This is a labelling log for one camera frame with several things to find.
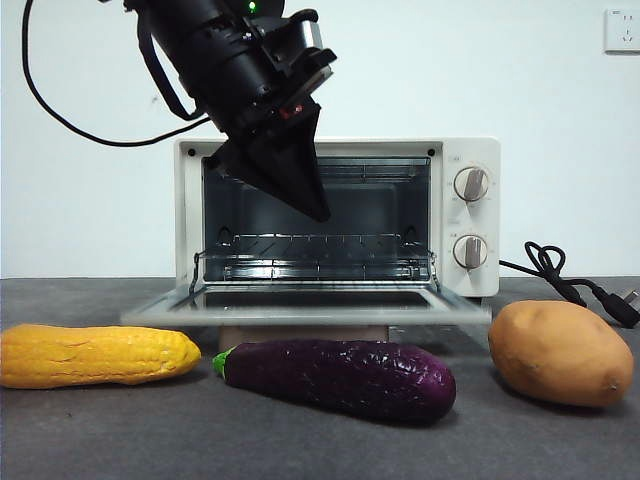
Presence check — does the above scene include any oven door with beige handle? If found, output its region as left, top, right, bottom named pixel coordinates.
left=119, top=285, right=494, bottom=355

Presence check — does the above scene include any brown potato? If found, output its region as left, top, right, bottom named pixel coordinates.
left=487, top=299, right=635, bottom=408

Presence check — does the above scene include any white toaster oven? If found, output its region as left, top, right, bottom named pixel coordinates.
left=173, top=136, right=502, bottom=300

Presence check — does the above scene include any large beige oven knob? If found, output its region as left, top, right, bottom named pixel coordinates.
left=452, top=166, right=491, bottom=203

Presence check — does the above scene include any small beige oven knob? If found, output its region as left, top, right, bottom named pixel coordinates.
left=452, top=233, right=489, bottom=268

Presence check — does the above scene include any purple eggplant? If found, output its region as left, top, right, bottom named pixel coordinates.
left=212, top=338, right=457, bottom=427

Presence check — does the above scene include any yellow corn cob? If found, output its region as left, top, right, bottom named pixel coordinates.
left=0, top=323, right=203, bottom=390

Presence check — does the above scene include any metal wire oven rack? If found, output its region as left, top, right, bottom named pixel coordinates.
left=193, top=232, right=437, bottom=262

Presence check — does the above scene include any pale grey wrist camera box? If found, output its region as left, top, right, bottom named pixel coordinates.
left=292, top=12, right=325, bottom=51

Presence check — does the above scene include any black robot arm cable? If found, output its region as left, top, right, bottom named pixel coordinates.
left=21, top=0, right=214, bottom=148

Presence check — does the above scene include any black power cable with plug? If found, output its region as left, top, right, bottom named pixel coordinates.
left=498, top=241, right=640, bottom=330

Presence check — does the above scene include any white wall socket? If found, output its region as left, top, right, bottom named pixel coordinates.
left=603, top=7, right=640, bottom=55

